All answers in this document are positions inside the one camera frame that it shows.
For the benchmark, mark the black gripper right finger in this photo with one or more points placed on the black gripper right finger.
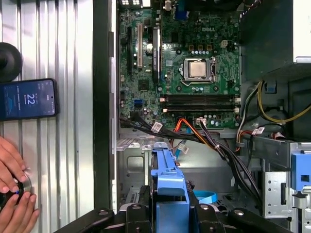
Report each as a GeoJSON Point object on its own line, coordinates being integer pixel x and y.
{"type": "Point", "coordinates": [206, 218]}

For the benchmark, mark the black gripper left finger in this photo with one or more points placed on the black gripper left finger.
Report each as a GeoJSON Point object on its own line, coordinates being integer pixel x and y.
{"type": "Point", "coordinates": [137, 218]}

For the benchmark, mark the hard disk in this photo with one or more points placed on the hard disk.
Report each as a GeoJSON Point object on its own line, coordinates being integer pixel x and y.
{"type": "Point", "coordinates": [170, 184]}

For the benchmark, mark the metal disk bay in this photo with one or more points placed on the metal disk bay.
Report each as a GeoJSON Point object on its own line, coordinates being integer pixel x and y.
{"type": "Point", "coordinates": [132, 170]}

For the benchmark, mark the person's right hand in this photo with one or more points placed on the person's right hand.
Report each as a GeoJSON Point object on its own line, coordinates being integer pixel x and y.
{"type": "Point", "coordinates": [17, 218]}

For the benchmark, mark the person's left hand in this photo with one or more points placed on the person's left hand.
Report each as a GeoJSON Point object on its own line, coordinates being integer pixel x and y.
{"type": "Point", "coordinates": [12, 157]}

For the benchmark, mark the metal drive cage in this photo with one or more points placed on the metal drive cage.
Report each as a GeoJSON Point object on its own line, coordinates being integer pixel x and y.
{"type": "Point", "coordinates": [274, 189]}

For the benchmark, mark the blue plastic drive latch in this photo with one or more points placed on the blue plastic drive latch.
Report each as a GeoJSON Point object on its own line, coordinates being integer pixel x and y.
{"type": "Point", "coordinates": [297, 170]}

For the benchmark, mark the black PC case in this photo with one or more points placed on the black PC case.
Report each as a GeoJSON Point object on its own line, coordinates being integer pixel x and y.
{"type": "Point", "coordinates": [102, 121]}

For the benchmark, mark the black RAM slot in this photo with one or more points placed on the black RAM slot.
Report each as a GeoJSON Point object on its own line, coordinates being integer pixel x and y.
{"type": "Point", "coordinates": [199, 96]}
{"type": "Point", "coordinates": [199, 106]}
{"type": "Point", "coordinates": [199, 111]}
{"type": "Point", "coordinates": [199, 101]}

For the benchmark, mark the blue plastic clip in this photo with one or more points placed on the blue plastic clip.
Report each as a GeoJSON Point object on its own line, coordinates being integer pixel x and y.
{"type": "Point", "coordinates": [271, 88]}

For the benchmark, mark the silver CPU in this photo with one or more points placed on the silver CPU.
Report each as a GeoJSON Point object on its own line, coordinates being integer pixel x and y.
{"type": "Point", "coordinates": [198, 69]}

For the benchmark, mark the metal CPU socket cover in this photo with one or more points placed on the metal CPU socket cover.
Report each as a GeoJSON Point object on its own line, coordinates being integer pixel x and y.
{"type": "Point", "coordinates": [186, 69]}

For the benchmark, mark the black smartphone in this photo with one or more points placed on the black smartphone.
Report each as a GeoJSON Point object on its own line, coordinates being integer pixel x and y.
{"type": "Point", "coordinates": [29, 102]}

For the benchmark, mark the black graphics card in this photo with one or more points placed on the black graphics card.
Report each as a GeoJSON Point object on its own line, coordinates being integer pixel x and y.
{"type": "Point", "coordinates": [156, 55]}

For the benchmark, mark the black expansion slot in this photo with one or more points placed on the black expansion slot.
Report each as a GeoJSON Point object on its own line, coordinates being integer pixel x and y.
{"type": "Point", "coordinates": [129, 48]}

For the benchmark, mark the white expansion slot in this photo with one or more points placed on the white expansion slot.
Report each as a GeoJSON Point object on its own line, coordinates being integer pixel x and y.
{"type": "Point", "coordinates": [139, 46]}

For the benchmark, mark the green motherboard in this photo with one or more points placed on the green motherboard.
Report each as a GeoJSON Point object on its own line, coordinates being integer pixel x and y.
{"type": "Point", "coordinates": [218, 36]}

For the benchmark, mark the grey power supply unit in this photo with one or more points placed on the grey power supply unit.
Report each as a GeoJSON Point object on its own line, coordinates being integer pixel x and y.
{"type": "Point", "coordinates": [264, 36]}

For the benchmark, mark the round black object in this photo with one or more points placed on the round black object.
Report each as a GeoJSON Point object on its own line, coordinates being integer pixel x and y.
{"type": "Point", "coordinates": [9, 63]}

